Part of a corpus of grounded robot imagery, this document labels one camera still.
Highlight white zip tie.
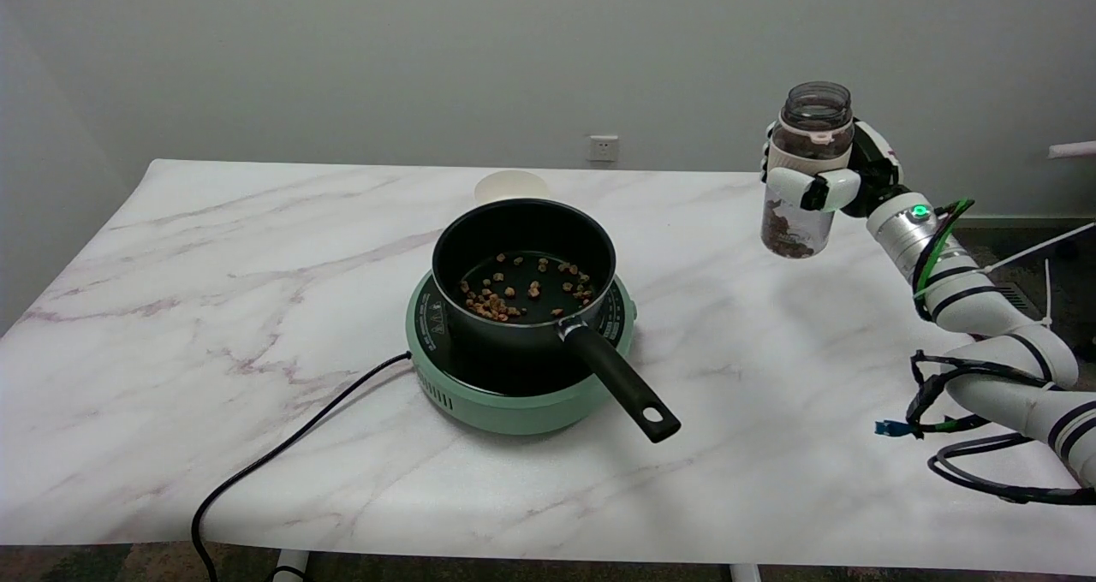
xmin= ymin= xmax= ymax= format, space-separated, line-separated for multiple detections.
xmin=912 ymin=223 xmax=1096 ymax=300

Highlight green induction cooker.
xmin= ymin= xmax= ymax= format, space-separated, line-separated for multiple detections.
xmin=405 ymin=270 xmax=637 ymax=436

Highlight brown nuts pile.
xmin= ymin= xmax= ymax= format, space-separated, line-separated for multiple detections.
xmin=460 ymin=254 xmax=595 ymax=324

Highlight green cable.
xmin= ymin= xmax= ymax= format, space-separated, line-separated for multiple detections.
xmin=911 ymin=199 xmax=977 ymax=323

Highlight black power cord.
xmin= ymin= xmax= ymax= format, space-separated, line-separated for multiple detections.
xmin=190 ymin=351 xmax=414 ymax=582

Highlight black saucepan with handle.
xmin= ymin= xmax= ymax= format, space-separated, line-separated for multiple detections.
xmin=431 ymin=199 xmax=682 ymax=444

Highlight floor vent grille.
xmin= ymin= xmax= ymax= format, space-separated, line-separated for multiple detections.
xmin=993 ymin=282 xmax=1042 ymax=318

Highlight clear bottle with nuts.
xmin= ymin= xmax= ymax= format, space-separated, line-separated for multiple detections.
xmin=760 ymin=81 xmax=855 ymax=259

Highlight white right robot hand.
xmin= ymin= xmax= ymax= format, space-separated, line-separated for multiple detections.
xmin=765 ymin=118 xmax=904 ymax=219

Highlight white round lid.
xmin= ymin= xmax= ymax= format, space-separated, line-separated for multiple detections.
xmin=474 ymin=169 xmax=551 ymax=206

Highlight black cable loops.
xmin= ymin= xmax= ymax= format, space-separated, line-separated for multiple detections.
xmin=906 ymin=349 xmax=1096 ymax=506

